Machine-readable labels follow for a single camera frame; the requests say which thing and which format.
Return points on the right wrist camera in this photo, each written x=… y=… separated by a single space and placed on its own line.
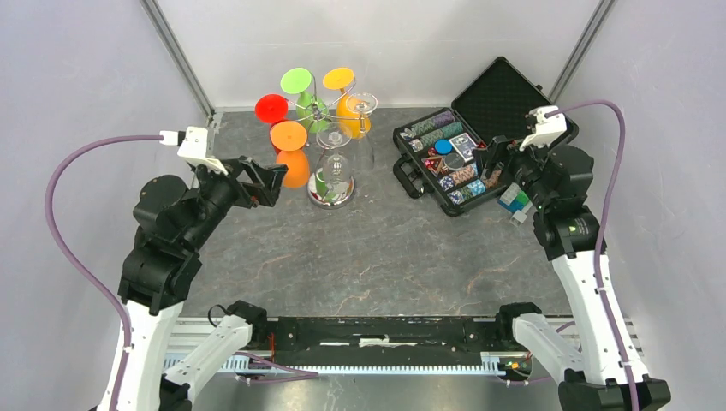
x=545 y=125

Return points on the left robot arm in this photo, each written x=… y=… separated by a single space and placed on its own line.
x=174 y=223

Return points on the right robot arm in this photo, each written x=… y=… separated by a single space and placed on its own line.
x=606 y=373

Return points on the clear wine glass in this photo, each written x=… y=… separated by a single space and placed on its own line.
x=332 y=182
x=361 y=106

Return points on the orange wine glass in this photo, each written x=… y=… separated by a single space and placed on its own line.
x=289 y=138

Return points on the chrome wine glass rack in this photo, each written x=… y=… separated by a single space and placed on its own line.
x=352 y=152

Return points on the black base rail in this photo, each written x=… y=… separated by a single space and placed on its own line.
x=404 y=345

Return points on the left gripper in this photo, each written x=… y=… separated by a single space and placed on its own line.
x=251 y=193

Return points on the green wine glass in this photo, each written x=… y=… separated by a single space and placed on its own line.
x=311 y=111

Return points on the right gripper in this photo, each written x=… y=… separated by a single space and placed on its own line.
x=497 y=151

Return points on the clear wine glass front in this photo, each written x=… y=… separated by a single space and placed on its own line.
x=332 y=182

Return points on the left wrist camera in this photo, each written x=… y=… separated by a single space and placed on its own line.
x=194 y=145

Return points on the blue dealer button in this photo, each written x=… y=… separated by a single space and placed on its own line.
x=443 y=147

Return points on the red wine glass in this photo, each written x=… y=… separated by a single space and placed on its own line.
x=272 y=109

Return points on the yellow wine glass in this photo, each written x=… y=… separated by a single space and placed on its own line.
x=342 y=79

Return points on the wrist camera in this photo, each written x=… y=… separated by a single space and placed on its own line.
x=545 y=125
x=194 y=145

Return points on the coloured toy blocks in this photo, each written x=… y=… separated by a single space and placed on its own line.
x=515 y=201

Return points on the black poker chip case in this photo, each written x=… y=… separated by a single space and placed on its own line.
x=493 y=105

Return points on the playing card deck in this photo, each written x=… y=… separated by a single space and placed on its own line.
x=464 y=145

